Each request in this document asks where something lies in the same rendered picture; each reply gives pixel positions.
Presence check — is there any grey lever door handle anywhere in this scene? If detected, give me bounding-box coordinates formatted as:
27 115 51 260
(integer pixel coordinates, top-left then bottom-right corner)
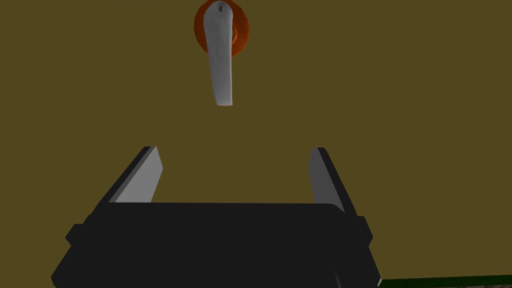
193 0 251 107

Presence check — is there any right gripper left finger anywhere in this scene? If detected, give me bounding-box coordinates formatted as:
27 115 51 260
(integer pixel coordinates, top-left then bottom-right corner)
97 145 164 204

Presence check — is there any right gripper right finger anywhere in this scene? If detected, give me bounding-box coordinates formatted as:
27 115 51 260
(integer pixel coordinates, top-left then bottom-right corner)
308 147 358 217

